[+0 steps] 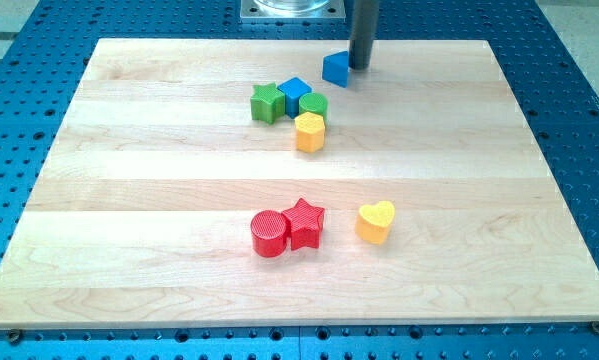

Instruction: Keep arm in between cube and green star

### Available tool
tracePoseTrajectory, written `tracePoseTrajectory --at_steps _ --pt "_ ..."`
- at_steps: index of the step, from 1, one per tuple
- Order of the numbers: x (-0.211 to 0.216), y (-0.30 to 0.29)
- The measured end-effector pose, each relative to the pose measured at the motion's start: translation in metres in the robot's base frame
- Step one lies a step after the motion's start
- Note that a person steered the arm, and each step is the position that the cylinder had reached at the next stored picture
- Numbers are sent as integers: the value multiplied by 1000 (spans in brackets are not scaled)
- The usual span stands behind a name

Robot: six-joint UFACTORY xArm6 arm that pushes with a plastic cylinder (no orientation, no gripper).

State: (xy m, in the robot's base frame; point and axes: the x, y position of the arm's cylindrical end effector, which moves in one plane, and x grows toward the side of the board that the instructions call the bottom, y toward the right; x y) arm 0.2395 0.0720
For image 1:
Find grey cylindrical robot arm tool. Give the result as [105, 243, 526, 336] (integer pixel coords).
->
[348, 0, 380, 71]

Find red star block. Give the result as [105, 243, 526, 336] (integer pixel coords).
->
[282, 198, 325, 250]

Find green star block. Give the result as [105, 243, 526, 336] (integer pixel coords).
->
[250, 83, 285, 124]

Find blue cube block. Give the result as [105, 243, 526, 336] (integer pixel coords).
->
[278, 77, 312, 118]

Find yellow hexagon block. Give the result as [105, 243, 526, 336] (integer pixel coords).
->
[295, 112, 325, 153]

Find red cylinder block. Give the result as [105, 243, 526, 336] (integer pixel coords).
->
[250, 210, 288, 258]

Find green cylinder block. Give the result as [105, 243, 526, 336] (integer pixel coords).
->
[299, 92, 329, 121]

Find yellow heart block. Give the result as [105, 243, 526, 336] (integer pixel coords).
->
[355, 200, 395, 245]

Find blue triangular prism block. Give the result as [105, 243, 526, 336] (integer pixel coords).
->
[322, 51, 349, 88]

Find light wooden board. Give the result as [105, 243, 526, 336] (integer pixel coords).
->
[0, 39, 599, 329]

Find blue perforated metal table plate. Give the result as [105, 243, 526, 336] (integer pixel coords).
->
[0, 0, 599, 359]

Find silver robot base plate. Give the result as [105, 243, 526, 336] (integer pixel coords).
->
[239, 0, 346, 21]

